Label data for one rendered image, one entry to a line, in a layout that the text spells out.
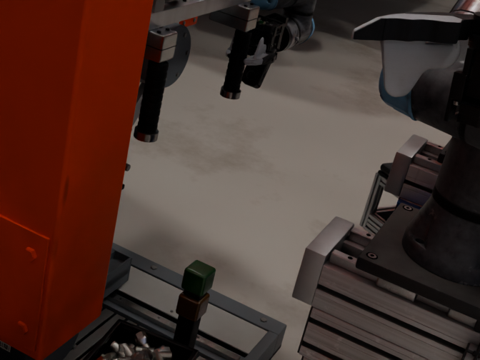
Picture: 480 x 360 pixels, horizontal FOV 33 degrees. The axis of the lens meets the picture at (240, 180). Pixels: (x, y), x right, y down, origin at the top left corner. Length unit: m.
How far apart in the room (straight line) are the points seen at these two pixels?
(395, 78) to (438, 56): 0.04
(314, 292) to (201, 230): 1.54
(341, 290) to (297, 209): 1.83
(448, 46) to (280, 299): 1.93
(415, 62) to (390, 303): 0.64
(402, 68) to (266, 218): 2.33
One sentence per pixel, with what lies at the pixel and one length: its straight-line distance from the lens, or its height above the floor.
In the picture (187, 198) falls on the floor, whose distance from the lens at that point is 2.92.
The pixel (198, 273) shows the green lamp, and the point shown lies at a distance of 1.29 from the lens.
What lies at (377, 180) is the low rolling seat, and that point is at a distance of 2.76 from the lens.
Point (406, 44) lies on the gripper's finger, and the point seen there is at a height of 1.21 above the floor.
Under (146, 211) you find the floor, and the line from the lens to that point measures 2.79.
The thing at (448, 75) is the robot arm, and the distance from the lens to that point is 0.83.
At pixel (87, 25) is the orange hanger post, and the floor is 1.05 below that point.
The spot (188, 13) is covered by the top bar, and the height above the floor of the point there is 0.96.
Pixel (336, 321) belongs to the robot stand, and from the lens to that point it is 1.24.
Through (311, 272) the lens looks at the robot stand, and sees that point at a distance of 1.22.
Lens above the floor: 1.36
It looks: 26 degrees down
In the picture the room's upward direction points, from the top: 13 degrees clockwise
